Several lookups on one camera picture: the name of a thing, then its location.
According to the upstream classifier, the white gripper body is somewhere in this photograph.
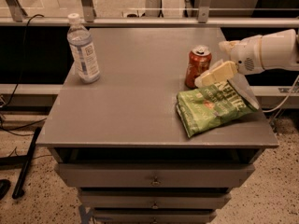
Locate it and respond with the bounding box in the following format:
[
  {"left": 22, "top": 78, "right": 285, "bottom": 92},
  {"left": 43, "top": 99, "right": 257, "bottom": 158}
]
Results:
[{"left": 230, "top": 35, "right": 264, "bottom": 75}]

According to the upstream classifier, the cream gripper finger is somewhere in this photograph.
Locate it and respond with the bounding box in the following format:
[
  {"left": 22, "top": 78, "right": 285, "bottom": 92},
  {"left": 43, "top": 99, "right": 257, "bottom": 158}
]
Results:
[
  {"left": 194, "top": 60, "right": 238, "bottom": 88},
  {"left": 219, "top": 40, "right": 239, "bottom": 55}
]

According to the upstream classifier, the red coke can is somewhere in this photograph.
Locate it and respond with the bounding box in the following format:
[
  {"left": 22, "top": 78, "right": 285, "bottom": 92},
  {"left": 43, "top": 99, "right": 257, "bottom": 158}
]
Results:
[{"left": 185, "top": 45, "right": 212, "bottom": 89}]

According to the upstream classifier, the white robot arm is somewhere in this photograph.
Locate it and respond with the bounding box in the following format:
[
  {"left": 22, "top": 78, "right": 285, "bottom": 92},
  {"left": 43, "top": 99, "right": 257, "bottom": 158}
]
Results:
[{"left": 194, "top": 29, "right": 299, "bottom": 88}]

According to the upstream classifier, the green jalapeno chip bag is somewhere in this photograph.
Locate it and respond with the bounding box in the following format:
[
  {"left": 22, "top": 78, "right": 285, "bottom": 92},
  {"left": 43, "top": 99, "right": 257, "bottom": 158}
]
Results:
[{"left": 176, "top": 77, "right": 260, "bottom": 138}]

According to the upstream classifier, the grey drawer cabinet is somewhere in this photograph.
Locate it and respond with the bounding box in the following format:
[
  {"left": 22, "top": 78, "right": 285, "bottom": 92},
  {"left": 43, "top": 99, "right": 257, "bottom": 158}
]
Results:
[{"left": 36, "top": 26, "right": 280, "bottom": 224}]

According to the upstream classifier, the clear plastic water bottle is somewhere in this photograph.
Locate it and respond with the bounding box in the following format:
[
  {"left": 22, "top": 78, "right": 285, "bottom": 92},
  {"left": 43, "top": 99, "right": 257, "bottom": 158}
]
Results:
[{"left": 67, "top": 13, "right": 100, "bottom": 83}]

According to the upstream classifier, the middle grey drawer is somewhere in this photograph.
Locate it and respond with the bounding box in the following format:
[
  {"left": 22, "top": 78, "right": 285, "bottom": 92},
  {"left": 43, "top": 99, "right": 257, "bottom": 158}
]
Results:
[{"left": 78, "top": 189, "right": 231, "bottom": 210}]

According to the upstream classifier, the grey drawer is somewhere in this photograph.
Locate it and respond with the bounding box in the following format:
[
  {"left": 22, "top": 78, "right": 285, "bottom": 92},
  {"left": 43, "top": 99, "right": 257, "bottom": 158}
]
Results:
[
  {"left": 55, "top": 163, "right": 255, "bottom": 188},
  {"left": 93, "top": 209, "right": 216, "bottom": 224},
  {"left": 78, "top": 189, "right": 231, "bottom": 210}
]

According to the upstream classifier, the top grey drawer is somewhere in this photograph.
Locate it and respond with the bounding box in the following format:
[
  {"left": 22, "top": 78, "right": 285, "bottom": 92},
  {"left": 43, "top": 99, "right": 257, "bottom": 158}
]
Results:
[{"left": 55, "top": 163, "right": 255, "bottom": 188}]

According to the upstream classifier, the bottom grey drawer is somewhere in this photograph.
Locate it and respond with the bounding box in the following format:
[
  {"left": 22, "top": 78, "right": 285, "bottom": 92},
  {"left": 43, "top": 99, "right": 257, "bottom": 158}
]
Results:
[{"left": 93, "top": 209, "right": 216, "bottom": 224}]

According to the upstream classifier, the metal railing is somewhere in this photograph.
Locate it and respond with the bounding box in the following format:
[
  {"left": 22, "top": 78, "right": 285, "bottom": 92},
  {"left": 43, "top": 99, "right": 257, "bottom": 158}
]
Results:
[{"left": 0, "top": 0, "right": 299, "bottom": 28}]

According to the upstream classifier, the black stand leg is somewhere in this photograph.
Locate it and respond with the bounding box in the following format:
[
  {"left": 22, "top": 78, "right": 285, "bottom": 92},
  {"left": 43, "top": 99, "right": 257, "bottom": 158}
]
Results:
[{"left": 12, "top": 127, "right": 41, "bottom": 200}]

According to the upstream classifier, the black cable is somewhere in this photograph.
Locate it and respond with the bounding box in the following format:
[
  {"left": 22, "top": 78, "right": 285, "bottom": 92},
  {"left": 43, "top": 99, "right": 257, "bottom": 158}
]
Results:
[{"left": 0, "top": 13, "right": 48, "bottom": 137}]

